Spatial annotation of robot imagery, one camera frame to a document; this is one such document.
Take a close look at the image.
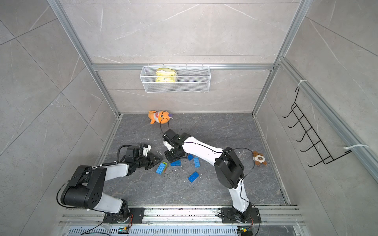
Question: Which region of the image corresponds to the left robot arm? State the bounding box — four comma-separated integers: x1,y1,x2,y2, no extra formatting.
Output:
56,144,162,218

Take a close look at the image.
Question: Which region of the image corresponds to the green lego brick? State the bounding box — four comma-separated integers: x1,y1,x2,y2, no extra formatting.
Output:
162,162,168,173

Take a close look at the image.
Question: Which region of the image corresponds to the orange plush fish toy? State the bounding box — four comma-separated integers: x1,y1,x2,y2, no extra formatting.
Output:
148,110,172,124

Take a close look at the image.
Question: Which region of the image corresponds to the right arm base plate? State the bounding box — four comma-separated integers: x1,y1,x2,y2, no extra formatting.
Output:
217,207,262,224

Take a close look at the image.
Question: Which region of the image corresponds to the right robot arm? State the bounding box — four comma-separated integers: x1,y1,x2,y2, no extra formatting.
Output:
162,128,259,223

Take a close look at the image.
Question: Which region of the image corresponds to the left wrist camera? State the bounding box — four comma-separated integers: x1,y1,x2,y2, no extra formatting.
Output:
140,144,152,157

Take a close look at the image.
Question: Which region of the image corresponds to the black wire hook rack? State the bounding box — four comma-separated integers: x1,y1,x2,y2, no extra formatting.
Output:
282,87,352,167

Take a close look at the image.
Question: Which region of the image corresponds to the brown white plush toy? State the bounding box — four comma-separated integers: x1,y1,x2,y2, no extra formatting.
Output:
253,151,267,166

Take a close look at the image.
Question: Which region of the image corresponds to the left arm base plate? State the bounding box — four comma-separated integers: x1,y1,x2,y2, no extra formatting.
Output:
103,207,145,224

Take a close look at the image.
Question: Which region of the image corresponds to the white wire mesh basket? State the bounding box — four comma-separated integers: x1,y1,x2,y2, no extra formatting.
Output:
140,66,211,93

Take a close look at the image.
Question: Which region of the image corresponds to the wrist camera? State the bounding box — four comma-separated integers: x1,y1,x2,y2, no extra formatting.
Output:
140,144,152,157
163,141,172,151

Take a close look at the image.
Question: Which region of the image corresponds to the blue lego brick front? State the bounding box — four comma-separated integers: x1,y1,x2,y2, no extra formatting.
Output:
188,172,200,183

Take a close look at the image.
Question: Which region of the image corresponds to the aluminium mounting rail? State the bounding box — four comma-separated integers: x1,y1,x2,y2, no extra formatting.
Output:
57,205,305,226

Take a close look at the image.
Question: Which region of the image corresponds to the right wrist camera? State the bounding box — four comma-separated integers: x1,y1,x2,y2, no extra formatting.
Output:
163,141,172,151

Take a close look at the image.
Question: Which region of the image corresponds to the light blue long lego brick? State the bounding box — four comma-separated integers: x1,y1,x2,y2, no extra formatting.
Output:
156,162,164,175

